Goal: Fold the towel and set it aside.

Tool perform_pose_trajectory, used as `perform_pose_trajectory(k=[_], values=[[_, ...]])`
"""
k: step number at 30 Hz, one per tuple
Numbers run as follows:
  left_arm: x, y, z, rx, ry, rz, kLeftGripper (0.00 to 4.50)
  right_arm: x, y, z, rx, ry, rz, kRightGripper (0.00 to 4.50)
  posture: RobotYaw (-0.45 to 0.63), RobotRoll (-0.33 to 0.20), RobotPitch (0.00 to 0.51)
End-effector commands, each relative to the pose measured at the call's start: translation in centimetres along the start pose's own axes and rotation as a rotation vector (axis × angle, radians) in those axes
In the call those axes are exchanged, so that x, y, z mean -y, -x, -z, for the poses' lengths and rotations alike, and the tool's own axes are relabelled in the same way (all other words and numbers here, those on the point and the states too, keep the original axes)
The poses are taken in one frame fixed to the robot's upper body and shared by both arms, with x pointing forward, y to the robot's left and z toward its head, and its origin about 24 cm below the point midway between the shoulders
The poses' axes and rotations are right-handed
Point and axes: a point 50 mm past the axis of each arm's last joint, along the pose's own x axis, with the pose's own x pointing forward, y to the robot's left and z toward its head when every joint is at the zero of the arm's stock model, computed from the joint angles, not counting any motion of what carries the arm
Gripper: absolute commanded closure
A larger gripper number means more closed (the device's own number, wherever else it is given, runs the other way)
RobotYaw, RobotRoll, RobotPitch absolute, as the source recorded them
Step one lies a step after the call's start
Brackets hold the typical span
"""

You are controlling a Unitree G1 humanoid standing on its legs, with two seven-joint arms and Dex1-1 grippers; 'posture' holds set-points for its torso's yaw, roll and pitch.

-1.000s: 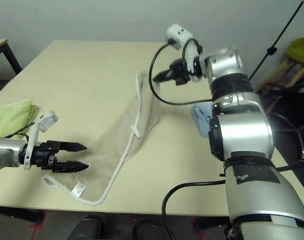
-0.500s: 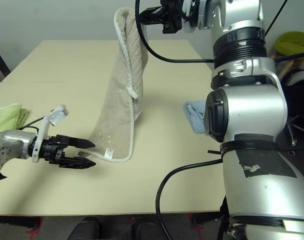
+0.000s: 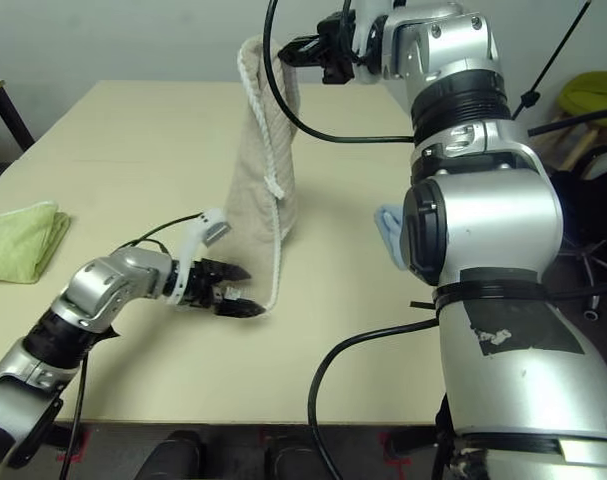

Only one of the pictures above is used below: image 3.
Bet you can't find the black tripod stand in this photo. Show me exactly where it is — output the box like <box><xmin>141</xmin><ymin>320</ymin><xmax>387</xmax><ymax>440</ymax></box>
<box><xmin>510</xmin><ymin>0</ymin><xmax>592</xmax><ymax>121</ymax></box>

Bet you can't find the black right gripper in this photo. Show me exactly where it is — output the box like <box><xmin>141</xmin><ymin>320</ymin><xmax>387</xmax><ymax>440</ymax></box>
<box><xmin>281</xmin><ymin>13</ymin><xmax>357</xmax><ymax>85</ymax></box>

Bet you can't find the folded green towel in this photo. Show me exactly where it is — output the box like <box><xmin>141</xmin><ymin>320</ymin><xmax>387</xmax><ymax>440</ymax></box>
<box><xmin>0</xmin><ymin>200</ymin><xmax>72</xmax><ymax>286</ymax></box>

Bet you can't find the green cushion wooden stool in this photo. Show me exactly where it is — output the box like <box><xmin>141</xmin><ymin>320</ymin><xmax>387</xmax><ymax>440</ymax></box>
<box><xmin>550</xmin><ymin>71</ymin><xmax>607</xmax><ymax>171</ymax></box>

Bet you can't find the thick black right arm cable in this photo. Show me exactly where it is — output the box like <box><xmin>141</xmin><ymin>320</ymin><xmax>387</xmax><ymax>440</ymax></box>
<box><xmin>262</xmin><ymin>0</ymin><xmax>440</xmax><ymax>480</ymax></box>

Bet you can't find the beige towel with white trim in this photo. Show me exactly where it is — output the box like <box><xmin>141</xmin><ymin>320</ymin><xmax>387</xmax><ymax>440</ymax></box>
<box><xmin>224</xmin><ymin>34</ymin><xmax>304</xmax><ymax>314</ymax></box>

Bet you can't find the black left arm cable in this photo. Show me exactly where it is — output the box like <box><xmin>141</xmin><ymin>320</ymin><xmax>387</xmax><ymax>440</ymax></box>
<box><xmin>57</xmin><ymin>212</ymin><xmax>207</xmax><ymax>480</ymax></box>

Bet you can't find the black office chair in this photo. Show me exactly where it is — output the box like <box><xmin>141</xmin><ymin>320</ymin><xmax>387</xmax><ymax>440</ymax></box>
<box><xmin>527</xmin><ymin>107</ymin><xmax>607</xmax><ymax>321</ymax></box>

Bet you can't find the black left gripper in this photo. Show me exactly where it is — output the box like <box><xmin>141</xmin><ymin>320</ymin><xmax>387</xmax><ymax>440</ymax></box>
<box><xmin>170</xmin><ymin>258</ymin><xmax>267</xmax><ymax>320</ymax></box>

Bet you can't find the black robot foot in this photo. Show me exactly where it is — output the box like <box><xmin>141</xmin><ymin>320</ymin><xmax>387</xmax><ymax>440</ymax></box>
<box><xmin>137</xmin><ymin>429</ymin><xmax>204</xmax><ymax>480</ymax></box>
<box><xmin>262</xmin><ymin>434</ymin><xmax>329</xmax><ymax>480</ymax></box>

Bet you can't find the side table with black legs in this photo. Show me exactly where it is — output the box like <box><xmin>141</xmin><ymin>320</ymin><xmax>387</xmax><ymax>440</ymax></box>
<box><xmin>0</xmin><ymin>78</ymin><xmax>34</xmax><ymax>151</ymax></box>

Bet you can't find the black robot right foot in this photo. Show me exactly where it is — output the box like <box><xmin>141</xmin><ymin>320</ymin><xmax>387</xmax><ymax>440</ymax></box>
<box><xmin>262</xmin><ymin>434</ymin><xmax>329</xmax><ymax>480</ymax></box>

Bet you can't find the folded blue towel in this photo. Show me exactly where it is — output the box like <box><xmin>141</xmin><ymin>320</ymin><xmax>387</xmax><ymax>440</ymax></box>
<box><xmin>373</xmin><ymin>203</ymin><xmax>409</xmax><ymax>271</ymax></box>

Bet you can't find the black robot left foot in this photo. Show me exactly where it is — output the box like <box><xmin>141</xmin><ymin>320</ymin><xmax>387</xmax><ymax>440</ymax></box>
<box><xmin>137</xmin><ymin>429</ymin><xmax>204</xmax><ymax>480</ymax></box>

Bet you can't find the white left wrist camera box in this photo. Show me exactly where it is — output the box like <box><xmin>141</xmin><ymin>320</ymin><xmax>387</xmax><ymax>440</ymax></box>
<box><xmin>175</xmin><ymin>207</ymin><xmax>232</xmax><ymax>306</ymax></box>

